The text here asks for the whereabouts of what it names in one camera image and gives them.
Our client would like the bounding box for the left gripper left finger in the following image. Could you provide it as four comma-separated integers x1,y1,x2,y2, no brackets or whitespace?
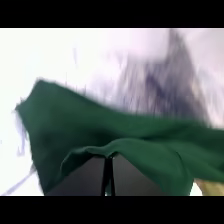
45,155,108,197

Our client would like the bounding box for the dark green garment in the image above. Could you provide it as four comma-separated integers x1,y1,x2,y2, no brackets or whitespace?
14,78,224,197

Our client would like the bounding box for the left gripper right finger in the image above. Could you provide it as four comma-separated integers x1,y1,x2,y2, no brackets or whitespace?
111,153,165,197

